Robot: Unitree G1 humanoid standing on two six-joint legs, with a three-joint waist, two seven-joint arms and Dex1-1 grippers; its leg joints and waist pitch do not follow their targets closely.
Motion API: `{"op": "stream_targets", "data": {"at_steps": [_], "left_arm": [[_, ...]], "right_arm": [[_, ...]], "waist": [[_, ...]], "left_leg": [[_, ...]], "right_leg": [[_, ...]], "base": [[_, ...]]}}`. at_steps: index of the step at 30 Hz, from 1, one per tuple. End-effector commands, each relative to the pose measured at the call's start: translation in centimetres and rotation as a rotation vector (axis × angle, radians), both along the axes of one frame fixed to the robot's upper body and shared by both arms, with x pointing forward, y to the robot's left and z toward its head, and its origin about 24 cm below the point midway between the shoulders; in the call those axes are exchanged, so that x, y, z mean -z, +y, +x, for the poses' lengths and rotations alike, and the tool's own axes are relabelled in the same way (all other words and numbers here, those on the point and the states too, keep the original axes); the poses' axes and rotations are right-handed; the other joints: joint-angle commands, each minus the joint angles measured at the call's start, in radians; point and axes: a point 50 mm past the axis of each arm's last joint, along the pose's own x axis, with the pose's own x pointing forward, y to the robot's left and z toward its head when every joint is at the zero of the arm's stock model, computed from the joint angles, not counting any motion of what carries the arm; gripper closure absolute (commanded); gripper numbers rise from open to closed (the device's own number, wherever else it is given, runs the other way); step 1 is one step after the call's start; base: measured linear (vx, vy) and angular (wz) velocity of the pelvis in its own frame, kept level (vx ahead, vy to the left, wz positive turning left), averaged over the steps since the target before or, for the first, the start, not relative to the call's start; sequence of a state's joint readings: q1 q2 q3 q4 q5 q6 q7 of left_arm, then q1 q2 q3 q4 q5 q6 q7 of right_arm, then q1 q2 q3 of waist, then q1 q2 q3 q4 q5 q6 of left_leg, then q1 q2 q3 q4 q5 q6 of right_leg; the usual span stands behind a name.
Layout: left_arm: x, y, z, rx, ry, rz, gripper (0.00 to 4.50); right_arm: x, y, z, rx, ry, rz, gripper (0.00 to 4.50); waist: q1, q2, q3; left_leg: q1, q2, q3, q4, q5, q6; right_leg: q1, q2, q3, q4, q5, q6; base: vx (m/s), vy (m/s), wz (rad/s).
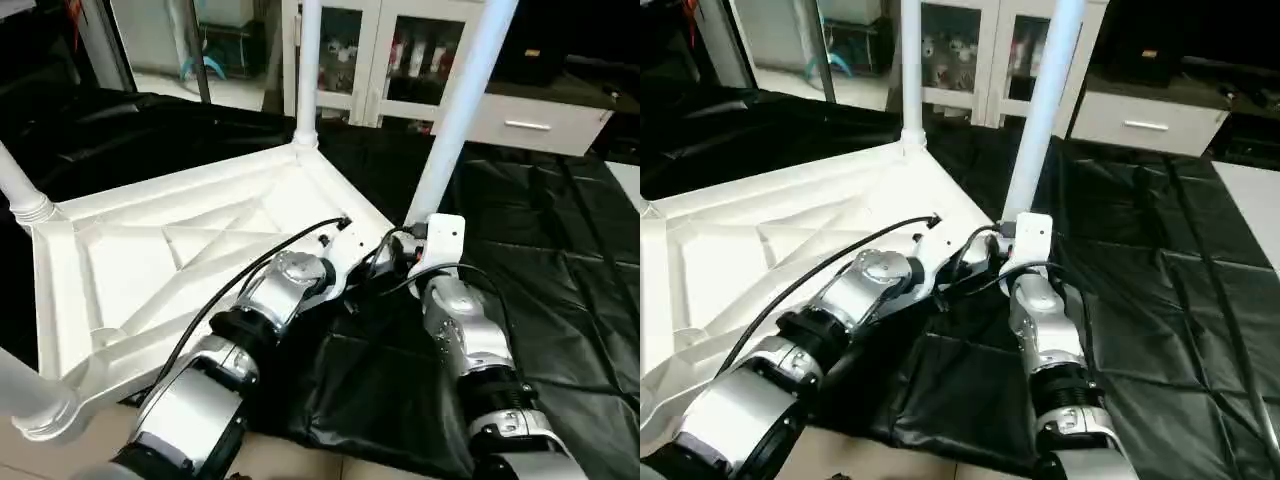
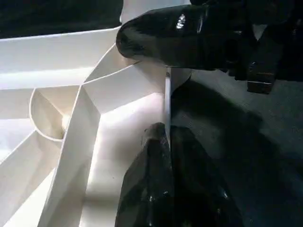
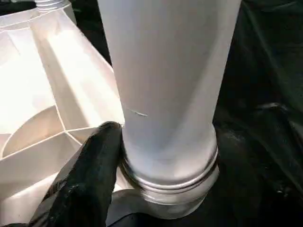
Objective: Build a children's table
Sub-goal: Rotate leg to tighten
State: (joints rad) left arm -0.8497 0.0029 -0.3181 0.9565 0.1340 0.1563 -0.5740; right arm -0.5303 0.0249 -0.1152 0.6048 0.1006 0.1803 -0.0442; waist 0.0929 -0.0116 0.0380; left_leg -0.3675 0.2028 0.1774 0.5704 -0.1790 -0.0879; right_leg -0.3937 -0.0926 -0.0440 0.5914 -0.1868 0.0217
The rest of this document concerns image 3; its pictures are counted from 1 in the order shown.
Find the black plastic mat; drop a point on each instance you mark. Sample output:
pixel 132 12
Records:
pixel 265 94

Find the white plastic table leg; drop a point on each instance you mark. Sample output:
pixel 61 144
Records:
pixel 165 85
pixel 52 4

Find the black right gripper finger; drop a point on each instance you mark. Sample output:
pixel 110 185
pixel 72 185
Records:
pixel 85 184

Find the white plastic table top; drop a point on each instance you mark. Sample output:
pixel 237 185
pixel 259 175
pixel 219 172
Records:
pixel 42 104

